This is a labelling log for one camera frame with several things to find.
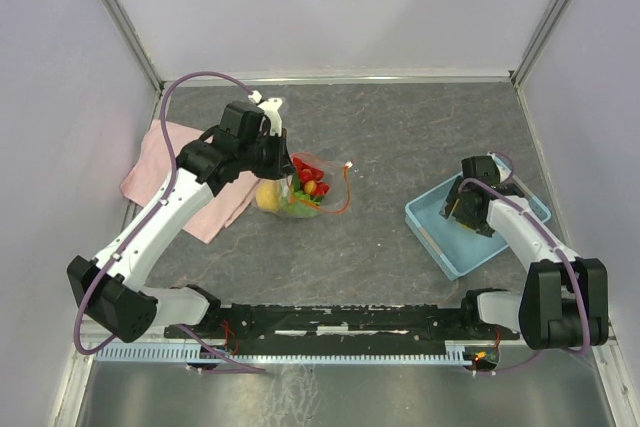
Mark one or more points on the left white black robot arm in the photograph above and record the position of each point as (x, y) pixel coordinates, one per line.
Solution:
(110, 287)

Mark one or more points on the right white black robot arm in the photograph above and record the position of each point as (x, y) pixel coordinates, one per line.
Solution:
(564, 301)

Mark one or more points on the green grape bunch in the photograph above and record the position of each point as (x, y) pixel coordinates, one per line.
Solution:
(298, 205)

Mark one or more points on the red strawberries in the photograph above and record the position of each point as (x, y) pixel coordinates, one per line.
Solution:
(309, 179)

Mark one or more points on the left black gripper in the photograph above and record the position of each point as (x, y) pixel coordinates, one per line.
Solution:
(283, 164)

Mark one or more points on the light blue plastic basket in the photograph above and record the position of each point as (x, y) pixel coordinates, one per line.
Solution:
(450, 242)

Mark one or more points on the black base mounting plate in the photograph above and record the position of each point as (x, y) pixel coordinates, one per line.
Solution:
(332, 330)

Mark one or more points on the clear orange zip top bag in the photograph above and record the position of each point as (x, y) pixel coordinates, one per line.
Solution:
(339, 197)

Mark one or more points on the yellow pear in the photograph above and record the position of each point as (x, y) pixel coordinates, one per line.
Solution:
(267, 196)

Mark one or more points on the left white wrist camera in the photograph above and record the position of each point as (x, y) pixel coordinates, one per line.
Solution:
(271, 107)

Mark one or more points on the light blue cable duct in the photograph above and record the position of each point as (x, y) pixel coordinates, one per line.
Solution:
(194, 353)

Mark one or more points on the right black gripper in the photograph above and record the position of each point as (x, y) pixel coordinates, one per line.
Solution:
(472, 223)

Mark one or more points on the pink folded cloth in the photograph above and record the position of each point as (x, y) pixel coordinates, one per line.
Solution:
(151, 170)

